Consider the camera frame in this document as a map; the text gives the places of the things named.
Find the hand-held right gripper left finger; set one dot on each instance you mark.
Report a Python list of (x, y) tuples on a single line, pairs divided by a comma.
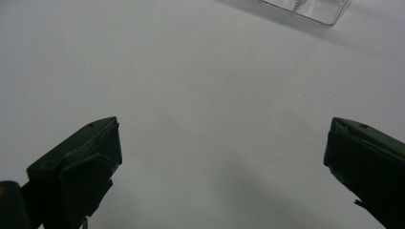
[(79, 165)]

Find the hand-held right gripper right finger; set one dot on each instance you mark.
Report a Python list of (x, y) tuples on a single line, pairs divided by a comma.
[(369, 159)]

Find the clear plastic box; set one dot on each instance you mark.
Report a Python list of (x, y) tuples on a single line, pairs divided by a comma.
[(321, 11)]

